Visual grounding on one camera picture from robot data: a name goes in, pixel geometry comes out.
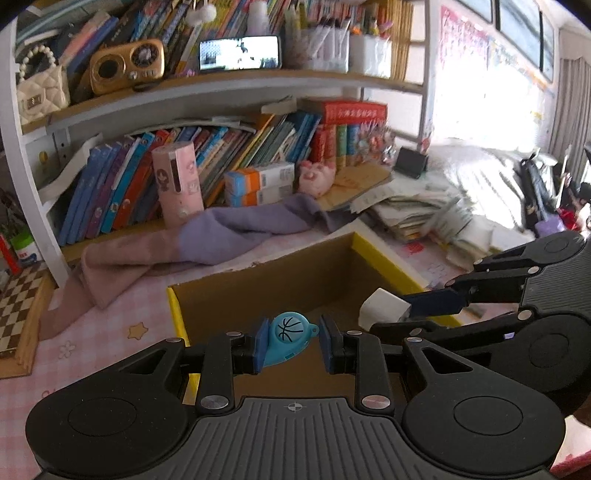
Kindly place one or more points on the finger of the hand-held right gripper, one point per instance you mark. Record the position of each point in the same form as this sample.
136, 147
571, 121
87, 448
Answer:
434, 302
434, 330

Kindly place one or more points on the colourful candy bag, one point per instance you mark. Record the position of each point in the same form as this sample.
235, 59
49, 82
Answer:
376, 146

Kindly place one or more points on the orange and blue small carton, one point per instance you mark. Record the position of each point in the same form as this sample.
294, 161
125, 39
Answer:
258, 177
258, 198

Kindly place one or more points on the yellow-edged cardboard box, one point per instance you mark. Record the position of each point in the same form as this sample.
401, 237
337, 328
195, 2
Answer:
277, 286

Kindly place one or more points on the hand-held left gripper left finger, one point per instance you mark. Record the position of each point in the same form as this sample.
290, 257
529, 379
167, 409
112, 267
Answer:
263, 344

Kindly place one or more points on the pink and purple cloth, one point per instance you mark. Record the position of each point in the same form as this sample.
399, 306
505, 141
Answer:
207, 240

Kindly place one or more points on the black phone stand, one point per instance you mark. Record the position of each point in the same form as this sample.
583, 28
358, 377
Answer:
411, 161

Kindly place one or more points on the blue basketball whistle toy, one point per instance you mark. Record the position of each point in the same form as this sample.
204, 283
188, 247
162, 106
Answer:
288, 332

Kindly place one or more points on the clear pen holder with pens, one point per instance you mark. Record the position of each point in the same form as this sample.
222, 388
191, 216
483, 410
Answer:
318, 48

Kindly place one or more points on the white pen holder with pens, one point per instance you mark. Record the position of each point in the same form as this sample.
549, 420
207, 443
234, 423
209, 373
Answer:
369, 55

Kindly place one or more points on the stack of loose papers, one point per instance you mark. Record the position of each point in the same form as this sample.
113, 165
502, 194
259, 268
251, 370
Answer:
415, 212

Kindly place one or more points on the gold retro radio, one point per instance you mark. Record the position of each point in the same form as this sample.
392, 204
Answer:
124, 67

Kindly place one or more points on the smartphone with lit screen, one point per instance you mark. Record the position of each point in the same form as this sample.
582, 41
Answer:
240, 53

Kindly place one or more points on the row of picture books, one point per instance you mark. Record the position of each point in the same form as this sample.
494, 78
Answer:
161, 27

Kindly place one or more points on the pink pig plush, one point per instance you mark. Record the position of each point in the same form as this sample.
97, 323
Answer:
316, 177

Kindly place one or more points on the black bag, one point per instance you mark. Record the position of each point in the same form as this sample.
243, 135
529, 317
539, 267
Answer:
538, 189

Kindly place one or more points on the white charger plug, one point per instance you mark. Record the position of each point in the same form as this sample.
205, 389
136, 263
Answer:
381, 307

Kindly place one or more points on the red bottle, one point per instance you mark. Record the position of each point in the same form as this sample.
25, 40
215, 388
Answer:
9, 256

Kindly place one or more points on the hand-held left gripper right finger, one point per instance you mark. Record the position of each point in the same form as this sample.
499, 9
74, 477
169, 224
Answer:
327, 346

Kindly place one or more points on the row of thick reference books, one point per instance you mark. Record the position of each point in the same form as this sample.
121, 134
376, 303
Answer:
334, 145

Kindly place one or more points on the thick red dictionary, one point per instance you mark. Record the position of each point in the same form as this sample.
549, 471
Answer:
351, 112

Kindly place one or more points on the row of colourful books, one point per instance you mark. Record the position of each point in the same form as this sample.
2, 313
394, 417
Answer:
138, 184

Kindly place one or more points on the white bookshelf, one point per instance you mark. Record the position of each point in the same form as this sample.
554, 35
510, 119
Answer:
231, 90

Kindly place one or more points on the pink checkered table mat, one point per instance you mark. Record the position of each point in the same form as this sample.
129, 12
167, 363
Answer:
115, 332

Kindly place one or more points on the brown kraft paper sheet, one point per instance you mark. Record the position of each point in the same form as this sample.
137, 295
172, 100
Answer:
360, 184

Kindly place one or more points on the curtain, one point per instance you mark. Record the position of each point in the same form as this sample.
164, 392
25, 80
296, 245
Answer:
570, 106

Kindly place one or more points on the white jar with green lid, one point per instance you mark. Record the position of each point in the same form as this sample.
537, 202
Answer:
27, 249

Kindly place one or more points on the wooden chessboard box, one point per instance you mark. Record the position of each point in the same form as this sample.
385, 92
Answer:
21, 318

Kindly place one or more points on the pink cylinder with cartoon print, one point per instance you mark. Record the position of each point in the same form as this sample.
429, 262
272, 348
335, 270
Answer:
178, 184

